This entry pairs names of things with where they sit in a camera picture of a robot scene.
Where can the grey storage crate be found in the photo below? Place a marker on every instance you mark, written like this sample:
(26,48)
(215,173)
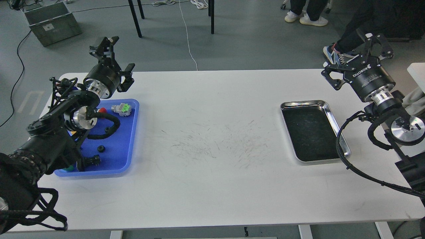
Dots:
(53,23)

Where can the black table leg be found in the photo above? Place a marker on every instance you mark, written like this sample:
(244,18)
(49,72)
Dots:
(211,14)
(134,15)

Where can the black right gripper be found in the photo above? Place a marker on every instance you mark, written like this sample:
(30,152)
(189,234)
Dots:
(363,79)

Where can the blue plastic tray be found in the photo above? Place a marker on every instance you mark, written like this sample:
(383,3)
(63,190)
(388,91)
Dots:
(118,147)

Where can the steel metal tray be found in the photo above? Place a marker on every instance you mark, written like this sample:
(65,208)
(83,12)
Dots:
(312,129)

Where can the grey green connector part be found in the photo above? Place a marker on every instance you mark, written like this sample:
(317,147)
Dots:
(123,109)

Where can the black selector switch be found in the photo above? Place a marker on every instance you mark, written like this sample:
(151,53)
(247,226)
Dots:
(89,161)

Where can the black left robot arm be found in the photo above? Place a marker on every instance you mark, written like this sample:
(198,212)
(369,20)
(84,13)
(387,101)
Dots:
(56,139)

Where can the red push button switch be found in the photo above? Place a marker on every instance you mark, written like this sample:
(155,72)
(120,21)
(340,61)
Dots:
(102,110)

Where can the green push button switch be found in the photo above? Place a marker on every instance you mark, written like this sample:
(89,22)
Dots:
(71,168)

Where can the black equipment case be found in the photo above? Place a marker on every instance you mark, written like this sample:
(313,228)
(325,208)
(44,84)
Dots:
(408,22)

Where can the white sneaker person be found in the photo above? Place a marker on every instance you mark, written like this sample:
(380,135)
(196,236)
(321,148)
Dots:
(308,13)

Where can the black table leg right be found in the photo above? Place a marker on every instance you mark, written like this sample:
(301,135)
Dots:
(211,14)

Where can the grey cloth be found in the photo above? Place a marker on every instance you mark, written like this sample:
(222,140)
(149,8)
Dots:
(414,103)

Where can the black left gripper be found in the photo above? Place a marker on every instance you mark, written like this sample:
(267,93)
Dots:
(102,80)

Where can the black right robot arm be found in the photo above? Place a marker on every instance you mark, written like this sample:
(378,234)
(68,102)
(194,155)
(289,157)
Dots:
(391,125)

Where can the person in dark trousers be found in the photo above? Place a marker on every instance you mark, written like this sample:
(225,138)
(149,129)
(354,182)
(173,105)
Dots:
(373,16)

